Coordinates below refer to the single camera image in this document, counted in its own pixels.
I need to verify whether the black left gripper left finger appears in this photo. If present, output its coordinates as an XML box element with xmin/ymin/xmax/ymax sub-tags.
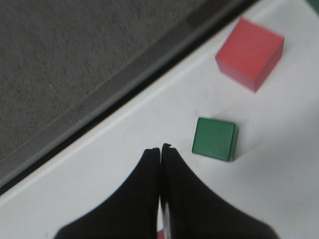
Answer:
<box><xmin>55</xmin><ymin>148</ymin><xmax>160</xmax><ymax>239</ymax></box>

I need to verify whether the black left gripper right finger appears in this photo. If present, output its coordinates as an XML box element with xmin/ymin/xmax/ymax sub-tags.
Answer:
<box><xmin>160</xmin><ymin>143</ymin><xmax>278</xmax><ymax>239</ymax></box>

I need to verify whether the yellow push button switch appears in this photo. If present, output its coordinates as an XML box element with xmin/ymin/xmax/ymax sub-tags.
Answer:
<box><xmin>157</xmin><ymin>227</ymin><xmax>172</xmax><ymax>239</ymax></box>

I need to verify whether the left green wooden cube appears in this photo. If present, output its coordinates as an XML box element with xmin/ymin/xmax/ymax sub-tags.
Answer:
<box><xmin>192</xmin><ymin>117</ymin><xmax>239</xmax><ymax>162</ymax></box>

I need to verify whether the green wooden cube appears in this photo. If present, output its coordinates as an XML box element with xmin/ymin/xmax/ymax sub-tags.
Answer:
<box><xmin>192</xmin><ymin>117</ymin><xmax>239</xmax><ymax>162</ymax></box>
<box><xmin>307</xmin><ymin>0</ymin><xmax>319</xmax><ymax>14</ymax></box>

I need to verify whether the grey stone counter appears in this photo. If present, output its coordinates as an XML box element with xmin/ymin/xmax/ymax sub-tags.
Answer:
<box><xmin>0</xmin><ymin>0</ymin><xmax>252</xmax><ymax>189</ymax></box>

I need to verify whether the pink wooden cube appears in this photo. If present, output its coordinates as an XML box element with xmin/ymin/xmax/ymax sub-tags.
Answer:
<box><xmin>215</xmin><ymin>17</ymin><xmax>285</xmax><ymax>92</ymax></box>

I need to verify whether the right green wooden cube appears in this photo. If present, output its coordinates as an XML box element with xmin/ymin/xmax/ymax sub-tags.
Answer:
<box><xmin>307</xmin><ymin>0</ymin><xmax>319</xmax><ymax>14</ymax></box>

